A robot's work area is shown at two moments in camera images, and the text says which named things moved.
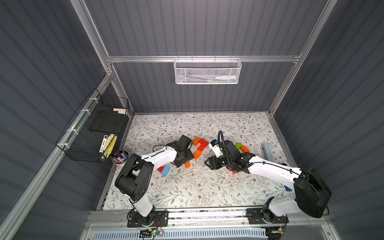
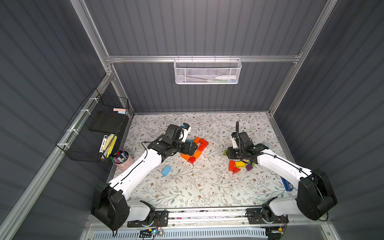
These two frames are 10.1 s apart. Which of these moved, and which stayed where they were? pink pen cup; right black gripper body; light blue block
Moved: right black gripper body
Stayed: light blue block; pink pen cup
